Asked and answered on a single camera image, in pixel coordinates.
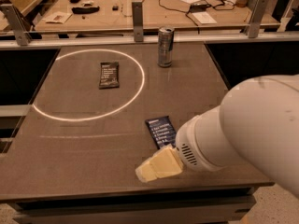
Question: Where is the wooden back desk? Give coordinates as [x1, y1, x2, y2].
[33, 0, 281, 34]

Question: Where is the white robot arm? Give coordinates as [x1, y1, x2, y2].
[135, 75, 299, 197]

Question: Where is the middle metal bracket post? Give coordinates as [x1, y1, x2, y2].
[132, 1, 143, 42]

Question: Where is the black power adapter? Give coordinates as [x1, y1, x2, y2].
[190, 3, 210, 12]

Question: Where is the black flat tool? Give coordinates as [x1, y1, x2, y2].
[72, 7, 100, 14]

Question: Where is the white paper card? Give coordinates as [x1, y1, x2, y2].
[193, 12, 217, 24]

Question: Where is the tan paper envelope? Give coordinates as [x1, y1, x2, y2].
[43, 11, 72, 24]

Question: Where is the silver energy drink can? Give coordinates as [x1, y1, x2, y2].
[158, 27, 175, 67]

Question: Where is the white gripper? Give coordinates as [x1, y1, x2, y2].
[135, 115, 223, 183]

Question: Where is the metal bracket post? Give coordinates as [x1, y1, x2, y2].
[1, 4, 31, 46]
[245, 0, 269, 38]
[132, 1, 143, 42]

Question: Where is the black rxbar wrapper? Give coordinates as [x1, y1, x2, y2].
[99, 62, 120, 89]

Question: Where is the small black block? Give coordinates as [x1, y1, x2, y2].
[112, 5, 119, 10]

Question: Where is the blue rxbar wrapper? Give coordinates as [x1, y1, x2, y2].
[145, 116, 177, 148]

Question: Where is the left metal bracket post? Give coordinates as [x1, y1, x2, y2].
[1, 4, 31, 46]

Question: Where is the black cable on desk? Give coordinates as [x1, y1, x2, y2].
[157, 0, 235, 27]

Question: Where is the right metal bracket post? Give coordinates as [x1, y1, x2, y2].
[245, 0, 269, 38]

